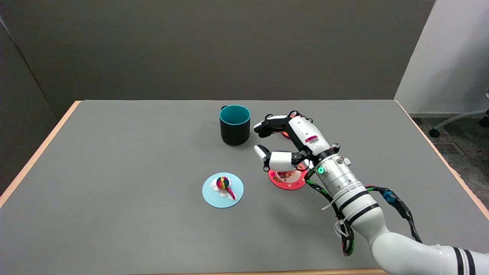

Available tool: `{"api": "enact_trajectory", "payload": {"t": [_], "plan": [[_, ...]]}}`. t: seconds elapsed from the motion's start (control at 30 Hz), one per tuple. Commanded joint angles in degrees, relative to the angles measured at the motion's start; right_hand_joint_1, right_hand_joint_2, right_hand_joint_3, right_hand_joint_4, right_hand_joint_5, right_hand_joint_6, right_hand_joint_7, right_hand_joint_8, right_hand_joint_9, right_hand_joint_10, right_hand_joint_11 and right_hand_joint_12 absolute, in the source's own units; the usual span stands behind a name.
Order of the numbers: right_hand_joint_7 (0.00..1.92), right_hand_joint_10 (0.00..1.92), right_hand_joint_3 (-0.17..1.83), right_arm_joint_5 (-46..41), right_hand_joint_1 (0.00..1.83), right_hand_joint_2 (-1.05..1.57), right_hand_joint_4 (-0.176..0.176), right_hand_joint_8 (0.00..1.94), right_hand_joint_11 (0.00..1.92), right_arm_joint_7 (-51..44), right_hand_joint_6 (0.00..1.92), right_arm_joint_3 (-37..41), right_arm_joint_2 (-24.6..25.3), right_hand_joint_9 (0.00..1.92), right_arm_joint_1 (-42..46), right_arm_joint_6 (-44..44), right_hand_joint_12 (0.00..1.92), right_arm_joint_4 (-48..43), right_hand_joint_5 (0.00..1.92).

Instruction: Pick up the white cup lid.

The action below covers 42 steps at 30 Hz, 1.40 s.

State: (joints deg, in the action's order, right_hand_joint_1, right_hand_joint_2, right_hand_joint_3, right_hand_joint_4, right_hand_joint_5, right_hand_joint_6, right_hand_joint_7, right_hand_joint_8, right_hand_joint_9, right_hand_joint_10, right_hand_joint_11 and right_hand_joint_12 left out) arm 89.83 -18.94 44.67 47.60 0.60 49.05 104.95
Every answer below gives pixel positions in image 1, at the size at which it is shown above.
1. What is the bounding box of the floor vent grille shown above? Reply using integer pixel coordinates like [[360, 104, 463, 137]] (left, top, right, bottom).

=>
[[435, 143, 463, 155]]

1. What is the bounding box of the teal black mug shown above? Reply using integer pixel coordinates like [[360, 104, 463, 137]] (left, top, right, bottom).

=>
[[219, 105, 251, 146]]

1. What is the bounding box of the blue lid with rainbow balloon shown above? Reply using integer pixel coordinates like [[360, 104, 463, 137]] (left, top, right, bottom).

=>
[[202, 172, 244, 209]]

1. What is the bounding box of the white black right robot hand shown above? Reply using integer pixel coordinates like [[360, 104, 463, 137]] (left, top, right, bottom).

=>
[[254, 110, 341, 173]]

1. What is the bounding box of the black cable with blue tape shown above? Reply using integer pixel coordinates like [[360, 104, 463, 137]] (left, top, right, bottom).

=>
[[364, 186, 423, 244]]

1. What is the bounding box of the red lid with figurine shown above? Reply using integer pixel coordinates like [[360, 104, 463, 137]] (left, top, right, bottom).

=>
[[268, 162, 310, 191]]

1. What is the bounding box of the office chair base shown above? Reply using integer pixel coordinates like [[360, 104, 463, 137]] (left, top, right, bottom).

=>
[[429, 88, 489, 138]]

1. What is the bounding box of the green black wrapped cable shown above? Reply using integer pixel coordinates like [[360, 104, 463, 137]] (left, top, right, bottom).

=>
[[304, 168, 355, 257]]

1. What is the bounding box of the orange lid with fox figurine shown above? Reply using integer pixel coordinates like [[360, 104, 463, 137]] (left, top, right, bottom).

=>
[[281, 110, 302, 139]]

